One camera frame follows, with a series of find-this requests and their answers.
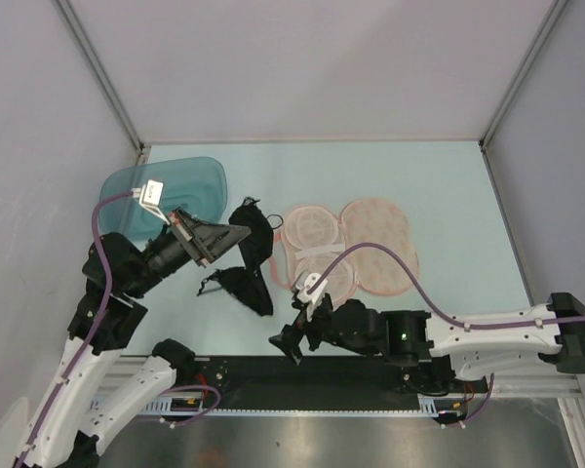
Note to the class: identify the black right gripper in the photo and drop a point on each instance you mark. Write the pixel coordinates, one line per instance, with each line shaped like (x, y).
(307, 323)

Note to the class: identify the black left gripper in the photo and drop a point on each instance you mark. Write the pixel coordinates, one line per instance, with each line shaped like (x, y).
(209, 240)

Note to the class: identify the black lace bra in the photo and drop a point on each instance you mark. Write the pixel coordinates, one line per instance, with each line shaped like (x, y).
(246, 283)

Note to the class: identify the floral mesh laundry bag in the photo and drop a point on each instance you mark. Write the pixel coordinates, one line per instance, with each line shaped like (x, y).
(312, 237)

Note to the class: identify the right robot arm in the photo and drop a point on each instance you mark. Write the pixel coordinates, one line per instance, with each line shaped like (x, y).
(470, 348)

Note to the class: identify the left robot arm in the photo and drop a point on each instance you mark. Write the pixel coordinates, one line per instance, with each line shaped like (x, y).
(65, 431)

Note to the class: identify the teal plastic container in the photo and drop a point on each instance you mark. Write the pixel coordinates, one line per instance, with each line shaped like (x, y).
(197, 185)

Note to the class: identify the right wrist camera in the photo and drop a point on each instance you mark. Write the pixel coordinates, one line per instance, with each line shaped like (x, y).
(309, 287)

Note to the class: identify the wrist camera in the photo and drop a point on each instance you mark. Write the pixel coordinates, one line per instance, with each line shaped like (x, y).
(149, 195)
(309, 287)

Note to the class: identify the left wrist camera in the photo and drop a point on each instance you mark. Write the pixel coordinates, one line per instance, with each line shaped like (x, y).
(149, 195)

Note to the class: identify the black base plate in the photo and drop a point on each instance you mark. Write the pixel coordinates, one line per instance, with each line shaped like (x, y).
(329, 380)

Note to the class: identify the grey cable duct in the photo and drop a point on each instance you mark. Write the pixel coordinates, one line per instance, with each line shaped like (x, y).
(404, 406)

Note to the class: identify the aluminium frame rail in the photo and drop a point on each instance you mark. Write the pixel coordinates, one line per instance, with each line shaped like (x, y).
(536, 386)

